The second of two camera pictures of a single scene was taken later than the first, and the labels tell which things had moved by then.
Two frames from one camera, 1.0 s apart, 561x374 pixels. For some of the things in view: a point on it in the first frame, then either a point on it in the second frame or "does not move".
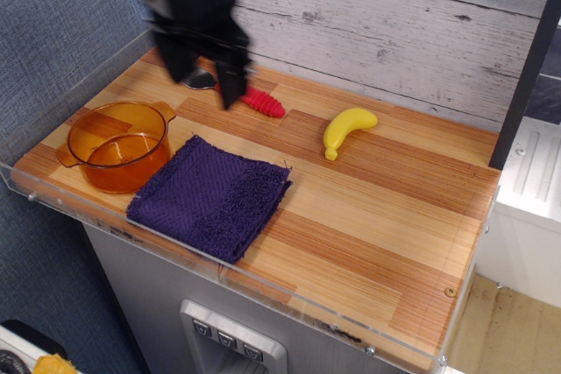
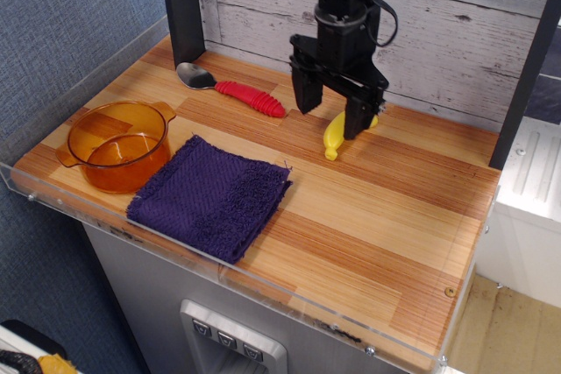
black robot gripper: x=194 y=17 -> x=341 y=59
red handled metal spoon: x=203 y=78 does not move
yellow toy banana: x=342 y=124 does not move
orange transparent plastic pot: x=120 y=146 does not move
